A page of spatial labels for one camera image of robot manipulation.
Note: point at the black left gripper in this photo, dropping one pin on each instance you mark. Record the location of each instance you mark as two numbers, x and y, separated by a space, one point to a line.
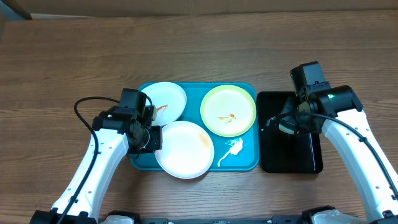
155 143

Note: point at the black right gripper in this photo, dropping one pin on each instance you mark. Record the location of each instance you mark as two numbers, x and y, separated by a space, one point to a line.
313 128

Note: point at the green yellow sponge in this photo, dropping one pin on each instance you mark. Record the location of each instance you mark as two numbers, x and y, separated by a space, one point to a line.
288 124

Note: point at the white plate with red smears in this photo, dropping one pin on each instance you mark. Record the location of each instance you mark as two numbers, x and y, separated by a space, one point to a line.
187 150

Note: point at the white plate with ketchup streak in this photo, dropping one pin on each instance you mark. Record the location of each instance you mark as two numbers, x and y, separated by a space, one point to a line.
169 99

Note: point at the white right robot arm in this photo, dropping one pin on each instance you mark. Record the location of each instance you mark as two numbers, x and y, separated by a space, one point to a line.
338 114

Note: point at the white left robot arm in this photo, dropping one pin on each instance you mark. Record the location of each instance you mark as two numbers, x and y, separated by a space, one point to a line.
115 134

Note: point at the black rectangular tray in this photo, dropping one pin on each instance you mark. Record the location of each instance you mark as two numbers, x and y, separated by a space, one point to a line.
281 152

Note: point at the teal plastic tray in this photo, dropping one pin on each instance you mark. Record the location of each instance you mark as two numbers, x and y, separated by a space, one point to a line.
247 158

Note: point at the white foam spill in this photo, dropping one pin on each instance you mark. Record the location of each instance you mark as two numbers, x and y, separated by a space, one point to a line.
235 146

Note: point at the green rimmed plate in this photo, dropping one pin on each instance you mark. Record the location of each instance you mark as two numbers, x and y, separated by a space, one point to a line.
228 110

